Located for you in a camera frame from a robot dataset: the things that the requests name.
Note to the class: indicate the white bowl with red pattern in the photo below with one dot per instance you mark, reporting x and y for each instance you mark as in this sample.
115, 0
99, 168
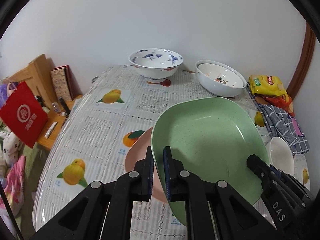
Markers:
222, 74

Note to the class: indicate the wooden side table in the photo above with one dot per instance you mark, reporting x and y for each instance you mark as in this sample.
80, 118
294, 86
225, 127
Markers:
37, 76

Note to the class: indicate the green speckled plate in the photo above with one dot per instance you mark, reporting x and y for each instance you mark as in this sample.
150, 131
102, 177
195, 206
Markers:
212, 137

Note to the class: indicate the small white bowl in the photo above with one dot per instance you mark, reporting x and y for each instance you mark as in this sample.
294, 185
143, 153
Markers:
280, 155

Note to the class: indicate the pink plate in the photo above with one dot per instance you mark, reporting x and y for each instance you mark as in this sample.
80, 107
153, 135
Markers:
138, 152

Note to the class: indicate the large white bowl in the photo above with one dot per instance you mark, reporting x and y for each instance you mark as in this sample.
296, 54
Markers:
215, 87

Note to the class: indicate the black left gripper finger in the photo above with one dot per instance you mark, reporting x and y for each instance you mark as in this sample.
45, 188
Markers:
144, 185
174, 185
258, 166

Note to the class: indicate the blue checkered cloth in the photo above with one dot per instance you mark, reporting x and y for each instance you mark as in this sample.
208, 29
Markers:
280, 124

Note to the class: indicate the patterned book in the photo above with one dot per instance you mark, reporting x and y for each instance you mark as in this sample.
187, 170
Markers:
62, 82

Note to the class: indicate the red paper bag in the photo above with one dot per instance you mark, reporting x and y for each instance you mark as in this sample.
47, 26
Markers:
23, 114

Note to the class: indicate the yellow snack bag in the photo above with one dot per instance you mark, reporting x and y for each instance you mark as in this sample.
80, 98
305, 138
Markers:
272, 90

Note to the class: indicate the brown wooden door frame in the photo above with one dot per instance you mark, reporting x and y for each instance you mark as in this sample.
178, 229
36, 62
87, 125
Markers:
304, 62

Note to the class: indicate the blue patterned white bowl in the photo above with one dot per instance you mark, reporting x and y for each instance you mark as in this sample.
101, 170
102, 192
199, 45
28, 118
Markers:
155, 64

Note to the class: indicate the fruit print tablecloth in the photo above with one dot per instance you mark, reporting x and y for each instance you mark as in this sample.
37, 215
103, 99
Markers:
118, 103

